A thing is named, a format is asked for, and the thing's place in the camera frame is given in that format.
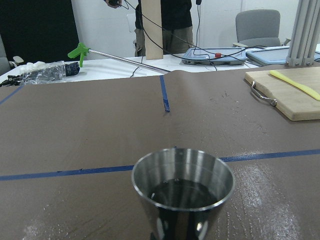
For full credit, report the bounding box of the steel double jigger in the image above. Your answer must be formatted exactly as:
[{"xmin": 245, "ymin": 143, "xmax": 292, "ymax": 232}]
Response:
[{"xmin": 131, "ymin": 148, "xmax": 235, "ymax": 240}]

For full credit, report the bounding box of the standing person in black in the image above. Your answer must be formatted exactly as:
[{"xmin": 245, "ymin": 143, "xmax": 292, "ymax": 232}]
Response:
[{"xmin": 134, "ymin": 0, "xmax": 194, "ymax": 57}]

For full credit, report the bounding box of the grey teach pendant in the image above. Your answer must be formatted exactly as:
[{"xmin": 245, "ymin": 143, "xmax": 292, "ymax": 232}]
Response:
[
  {"xmin": 181, "ymin": 47, "xmax": 247, "ymax": 66},
  {"xmin": 245, "ymin": 45, "xmax": 320, "ymax": 67}
]

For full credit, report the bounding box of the wooden plank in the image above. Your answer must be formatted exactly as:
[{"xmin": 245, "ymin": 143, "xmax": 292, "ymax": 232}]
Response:
[{"xmin": 141, "ymin": 0, "xmax": 163, "ymax": 60}]

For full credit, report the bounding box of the clear plastic bag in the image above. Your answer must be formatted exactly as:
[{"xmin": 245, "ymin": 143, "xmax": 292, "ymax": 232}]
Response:
[{"xmin": 19, "ymin": 61, "xmax": 80, "ymax": 85}]

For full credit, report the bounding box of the grey office chair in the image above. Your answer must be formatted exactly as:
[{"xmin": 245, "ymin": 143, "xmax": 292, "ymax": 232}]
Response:
[{"xmin": 232, "ymin": 9, "xmax": 291, "ymax": 48}]

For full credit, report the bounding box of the bamboo cutting board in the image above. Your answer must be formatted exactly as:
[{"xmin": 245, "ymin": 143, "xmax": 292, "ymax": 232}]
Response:
[{"xmin": 244, "ymin": 66, "xmax": 320, "ymax": 121}]

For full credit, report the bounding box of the yellow plastic knife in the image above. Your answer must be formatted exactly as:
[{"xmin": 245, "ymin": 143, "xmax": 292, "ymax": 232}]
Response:
[{"xmin": 269, "ymin": 70, "xmax": 320, "ymax": 101}]

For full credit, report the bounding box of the green handled reacher grabber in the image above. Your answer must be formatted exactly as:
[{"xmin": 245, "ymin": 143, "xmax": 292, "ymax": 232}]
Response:
[{"xmin": 67, "ymin": 42, "xmax": 171, "ymax": 74}]

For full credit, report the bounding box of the aluminium frame post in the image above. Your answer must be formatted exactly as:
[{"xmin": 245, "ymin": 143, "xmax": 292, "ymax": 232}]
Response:
[{"xmin": 285, "ymin": 0, "xmax": 320, "ymax": 67}]

